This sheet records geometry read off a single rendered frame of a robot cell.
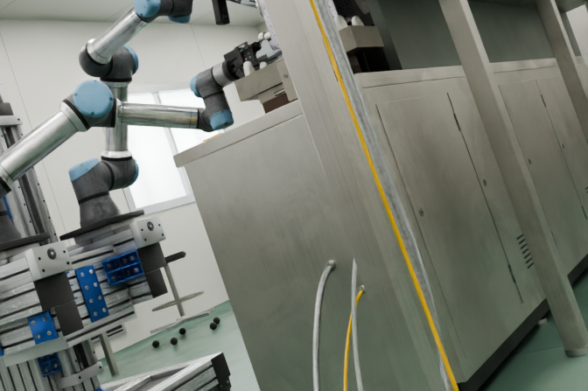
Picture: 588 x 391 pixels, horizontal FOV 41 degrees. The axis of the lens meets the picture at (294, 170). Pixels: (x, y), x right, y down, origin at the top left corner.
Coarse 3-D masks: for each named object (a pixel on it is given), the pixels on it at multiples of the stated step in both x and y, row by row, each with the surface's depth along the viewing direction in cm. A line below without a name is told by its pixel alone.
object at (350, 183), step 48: (288, 0) 142; (288, 48) 144; (480, 48) 219; (336, 96) 144; (480, 96) 218; (576, 96) 306; (336, 144) 141; (336, 192) 143; (528, 192) 215; (384, 240) 142; (528, 240) 217; (384, 288) 140; (384, 336) 142; (576, 336) 213; (432, 384) 140
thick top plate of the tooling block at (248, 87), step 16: (352, 32) 200; (368, 32) 208; (352, 48) 200; (368, 48) 208; (272, 64) 214; (240, 80) 221; (256, 80) 218; (272, 80) 215; (240, 96) 221; (256, 96) 222
